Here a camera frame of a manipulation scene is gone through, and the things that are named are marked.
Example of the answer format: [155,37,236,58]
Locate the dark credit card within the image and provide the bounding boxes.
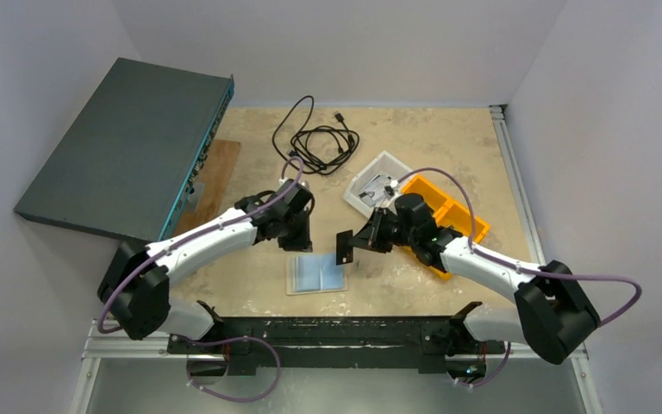
[335,229,353,266]

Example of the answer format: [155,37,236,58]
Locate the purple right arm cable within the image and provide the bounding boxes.
[393,166,643,390]

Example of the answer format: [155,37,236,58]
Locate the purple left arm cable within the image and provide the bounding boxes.
[97,155,306,336]

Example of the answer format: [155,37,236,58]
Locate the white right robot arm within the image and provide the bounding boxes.
[336,193,601,365]

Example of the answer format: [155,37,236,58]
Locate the black coiled usb cable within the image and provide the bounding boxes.
[272,95,360,176]

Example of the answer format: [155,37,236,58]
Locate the dark grey network switch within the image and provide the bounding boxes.
[14,58,234,242]

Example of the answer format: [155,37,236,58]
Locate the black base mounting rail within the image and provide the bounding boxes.
[167,316,505,375]

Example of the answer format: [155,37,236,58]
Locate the orange plastic bin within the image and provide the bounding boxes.
[384,173,490,281]

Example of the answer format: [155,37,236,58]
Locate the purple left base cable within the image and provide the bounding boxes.
[185,337,283,405]

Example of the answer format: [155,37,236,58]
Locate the brown wooden board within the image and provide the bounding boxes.
[116,138,242,253]

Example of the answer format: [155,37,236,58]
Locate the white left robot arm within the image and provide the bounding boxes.
[97,179,315,341]

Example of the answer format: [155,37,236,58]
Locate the papers in white bin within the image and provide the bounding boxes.
[358,174,393,208]

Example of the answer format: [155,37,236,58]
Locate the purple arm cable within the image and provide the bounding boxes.
[393,166,643,390]
[97,155,306,336]

